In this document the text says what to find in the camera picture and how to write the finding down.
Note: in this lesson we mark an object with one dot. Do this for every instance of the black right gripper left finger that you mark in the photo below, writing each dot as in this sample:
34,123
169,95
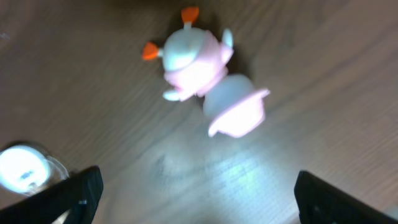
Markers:
78,195

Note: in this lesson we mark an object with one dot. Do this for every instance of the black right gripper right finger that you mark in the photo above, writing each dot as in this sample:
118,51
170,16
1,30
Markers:
321,203

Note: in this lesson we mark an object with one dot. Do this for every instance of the pink white duck toy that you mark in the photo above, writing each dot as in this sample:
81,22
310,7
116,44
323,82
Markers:
195,64

